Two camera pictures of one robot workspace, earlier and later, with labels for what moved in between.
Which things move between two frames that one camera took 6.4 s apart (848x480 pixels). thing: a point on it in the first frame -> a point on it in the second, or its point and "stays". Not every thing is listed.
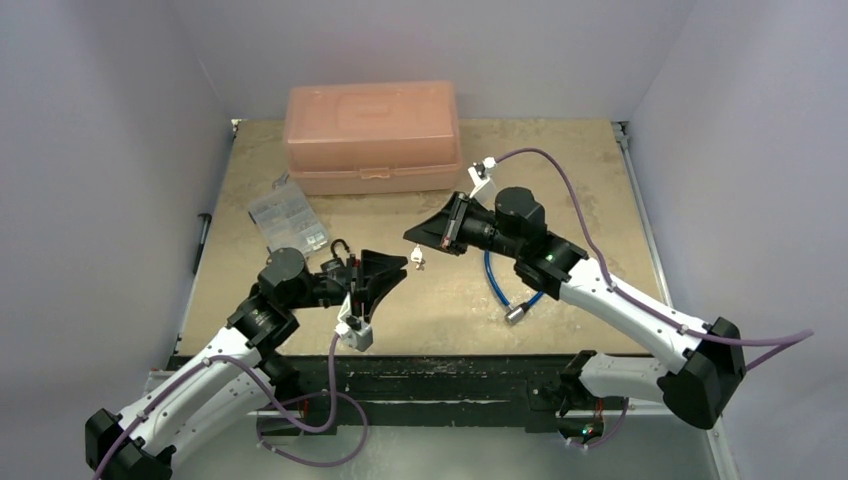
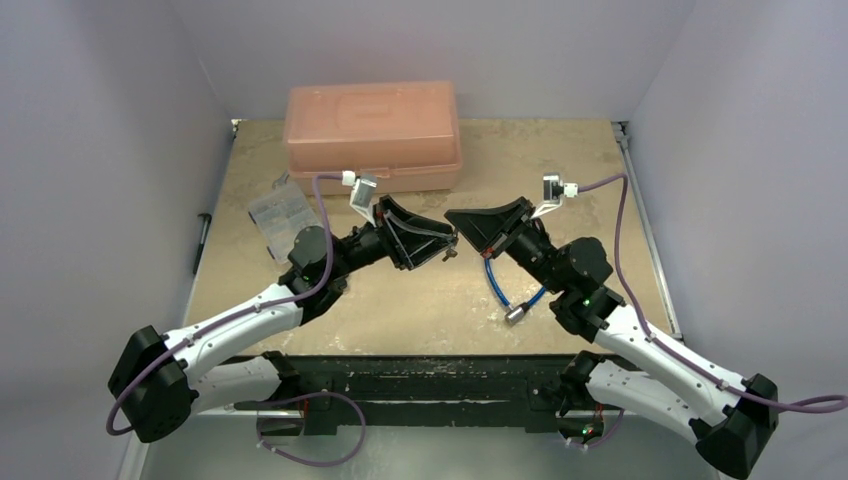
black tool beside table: x=207 y=221 stays
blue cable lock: x=518 y=311 stays
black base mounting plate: x=435 y=394 stays
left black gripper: x=370 y=282 -> x=431 y=237
